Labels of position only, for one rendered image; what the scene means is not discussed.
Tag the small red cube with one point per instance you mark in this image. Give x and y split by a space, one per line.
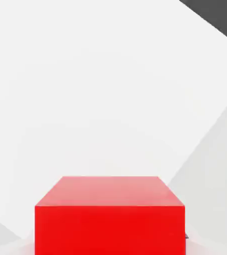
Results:
109 229

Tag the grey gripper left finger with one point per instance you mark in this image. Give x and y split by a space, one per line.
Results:
29 250

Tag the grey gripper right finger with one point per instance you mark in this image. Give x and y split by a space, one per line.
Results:
191 249

